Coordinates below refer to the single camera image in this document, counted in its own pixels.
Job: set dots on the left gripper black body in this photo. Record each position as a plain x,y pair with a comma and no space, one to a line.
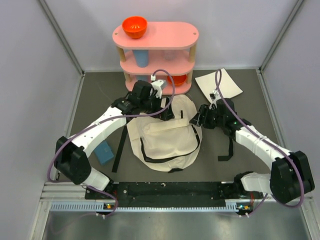
154,106

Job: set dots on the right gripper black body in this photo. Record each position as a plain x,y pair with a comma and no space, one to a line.
212,119

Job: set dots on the beige canvas backpack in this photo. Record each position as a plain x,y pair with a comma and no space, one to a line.
165,145

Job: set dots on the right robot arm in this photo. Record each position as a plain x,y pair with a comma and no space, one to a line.
290,173

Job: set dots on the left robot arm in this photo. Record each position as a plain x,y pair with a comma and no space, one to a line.
71,154

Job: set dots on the orange bowl bottom shelf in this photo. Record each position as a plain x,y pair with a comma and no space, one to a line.
177,80

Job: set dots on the white square plate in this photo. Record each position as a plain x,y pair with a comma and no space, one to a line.
227,86

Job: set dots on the blue cup middle shelf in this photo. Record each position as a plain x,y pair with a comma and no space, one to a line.
141,57

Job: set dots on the clear glass cup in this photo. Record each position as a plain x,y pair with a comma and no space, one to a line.
169,55

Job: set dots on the pink three-tier shelf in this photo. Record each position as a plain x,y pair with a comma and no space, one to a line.
179,36

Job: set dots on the teal blue small book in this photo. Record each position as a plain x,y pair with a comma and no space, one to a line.
104,153

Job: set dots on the orange bowl on top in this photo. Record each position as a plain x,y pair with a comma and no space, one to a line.
135,26

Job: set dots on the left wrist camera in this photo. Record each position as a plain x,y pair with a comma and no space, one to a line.
158,85

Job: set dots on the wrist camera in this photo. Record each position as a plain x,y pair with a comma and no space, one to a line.
158,85
215,96

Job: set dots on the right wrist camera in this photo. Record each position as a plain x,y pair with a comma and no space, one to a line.
215,96

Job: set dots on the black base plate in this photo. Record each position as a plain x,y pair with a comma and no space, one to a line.
179,194

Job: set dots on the aluminium frame post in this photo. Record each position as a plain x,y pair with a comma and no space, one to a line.
288,22

